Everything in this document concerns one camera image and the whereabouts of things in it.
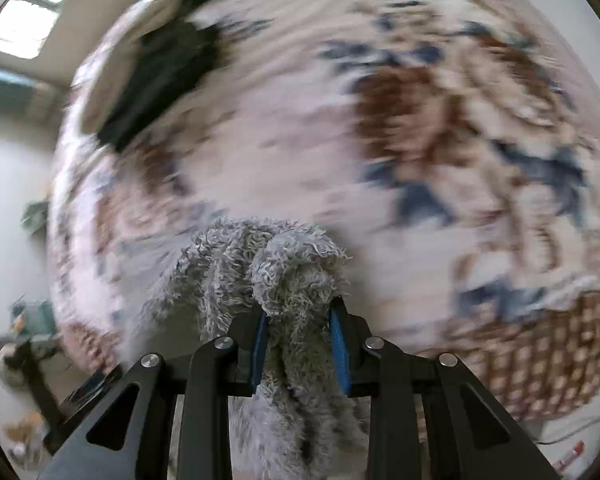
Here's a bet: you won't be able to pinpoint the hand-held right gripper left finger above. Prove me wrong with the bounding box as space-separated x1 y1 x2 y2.
37 310 271 480

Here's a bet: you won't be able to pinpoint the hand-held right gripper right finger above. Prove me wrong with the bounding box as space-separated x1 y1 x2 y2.
327 297 563 480

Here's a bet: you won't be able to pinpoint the clear plastic box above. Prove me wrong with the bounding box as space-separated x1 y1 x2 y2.
20 200 51 236

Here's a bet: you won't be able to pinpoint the dark folded clothes stack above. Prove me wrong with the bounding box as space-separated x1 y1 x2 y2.
97 22 221 153

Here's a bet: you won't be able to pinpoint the grey fuzzy pants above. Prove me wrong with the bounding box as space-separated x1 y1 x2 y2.
130 217 371 471

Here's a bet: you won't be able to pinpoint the floral bed sheet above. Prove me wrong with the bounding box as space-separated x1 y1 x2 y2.
45 0 600 421

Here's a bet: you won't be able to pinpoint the teal storage cart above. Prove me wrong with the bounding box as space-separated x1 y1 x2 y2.
0 300 61 366

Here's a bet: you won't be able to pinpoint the teal striped curtain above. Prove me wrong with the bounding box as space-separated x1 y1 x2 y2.
0 67 61 121

